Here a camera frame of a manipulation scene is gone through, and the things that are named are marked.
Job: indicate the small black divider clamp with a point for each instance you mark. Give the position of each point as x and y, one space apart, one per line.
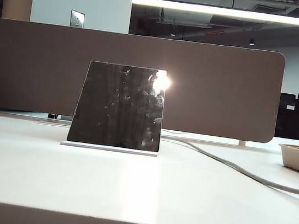
53 116

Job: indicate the metal wall switch plate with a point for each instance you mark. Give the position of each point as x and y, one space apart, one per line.
77 19

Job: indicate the long ceiling strip light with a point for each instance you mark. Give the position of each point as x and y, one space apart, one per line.
235 13

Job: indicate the square mirror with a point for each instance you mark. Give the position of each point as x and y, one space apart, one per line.
116 113

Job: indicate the brown desk divider panel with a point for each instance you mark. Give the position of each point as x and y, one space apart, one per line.
224 94

